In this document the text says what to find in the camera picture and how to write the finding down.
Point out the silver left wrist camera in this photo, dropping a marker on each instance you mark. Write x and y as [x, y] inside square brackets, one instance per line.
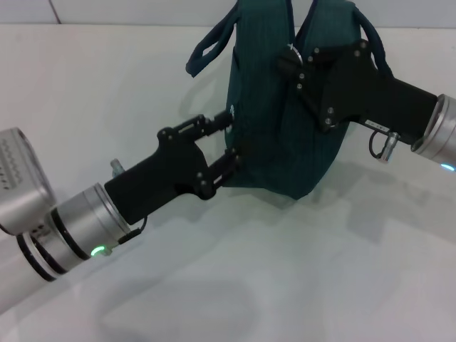
[18, 185]

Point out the silver left gripper plug stub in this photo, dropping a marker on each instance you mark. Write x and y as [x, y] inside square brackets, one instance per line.
[115, 167]

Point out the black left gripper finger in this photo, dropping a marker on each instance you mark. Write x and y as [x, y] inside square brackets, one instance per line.
[222, 169]
[203, 126]

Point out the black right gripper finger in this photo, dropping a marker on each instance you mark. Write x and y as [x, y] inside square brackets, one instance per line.
[317, 58]
[313, 96]

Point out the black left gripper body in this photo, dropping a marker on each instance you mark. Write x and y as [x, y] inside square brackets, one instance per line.
[164, 178]

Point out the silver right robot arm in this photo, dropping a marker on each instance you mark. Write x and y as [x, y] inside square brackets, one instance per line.
[440, 132]

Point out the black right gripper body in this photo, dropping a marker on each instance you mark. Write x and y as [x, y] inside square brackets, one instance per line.
[374, 96]

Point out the dark teal fabric bag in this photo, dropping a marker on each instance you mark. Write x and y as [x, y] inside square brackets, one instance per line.
[270, 124]

